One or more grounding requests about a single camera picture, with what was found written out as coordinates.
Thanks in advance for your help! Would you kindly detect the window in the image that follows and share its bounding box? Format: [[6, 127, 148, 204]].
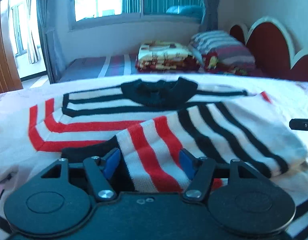
[[69, 0, 205, 31]]

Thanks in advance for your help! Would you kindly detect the striped pillow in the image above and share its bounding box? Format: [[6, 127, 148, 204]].
[[189, 30, 256, 73]]

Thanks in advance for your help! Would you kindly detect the colourful printed cloth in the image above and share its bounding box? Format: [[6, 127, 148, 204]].
[[203, 54, 258, 76]]

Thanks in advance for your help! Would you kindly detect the white bed blanket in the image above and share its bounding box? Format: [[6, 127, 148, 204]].
[[0, 74, 308, 240]]

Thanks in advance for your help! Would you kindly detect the striped bed sheet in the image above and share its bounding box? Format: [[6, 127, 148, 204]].
[[59, 54, 269, 83]]

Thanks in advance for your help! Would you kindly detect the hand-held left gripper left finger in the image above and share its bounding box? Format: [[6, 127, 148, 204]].
[[40, 147, 121, 202]]

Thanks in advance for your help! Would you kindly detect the grey curtain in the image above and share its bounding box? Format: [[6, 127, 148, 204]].
[[34, 0, 68, 84], [203, 0, 226, 30]]

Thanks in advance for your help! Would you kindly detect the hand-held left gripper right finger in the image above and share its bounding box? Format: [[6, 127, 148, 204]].
[[180, 148, 262, 202]]

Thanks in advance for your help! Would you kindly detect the sheer white curtain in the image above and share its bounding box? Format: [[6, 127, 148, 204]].
[[26, 0, 41, 64]]

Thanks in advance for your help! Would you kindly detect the brown wooden door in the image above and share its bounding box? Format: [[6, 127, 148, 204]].
[[0, 2, 24, 96]]

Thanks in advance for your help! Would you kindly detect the red white scalloped headboard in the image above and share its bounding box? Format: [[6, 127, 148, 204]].
[[229, 16, 308, 82]]

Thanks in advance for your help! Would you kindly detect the folded yellow red printed blanket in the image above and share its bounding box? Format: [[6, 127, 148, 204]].
[[135, 40, 203, 73]]

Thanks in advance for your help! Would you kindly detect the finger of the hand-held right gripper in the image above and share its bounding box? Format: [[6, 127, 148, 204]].
[[289, 118, 308, 132]]

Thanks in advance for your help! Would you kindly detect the red black white striped sweater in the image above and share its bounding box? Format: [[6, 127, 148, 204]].
[[28, 77, 308, 193]]

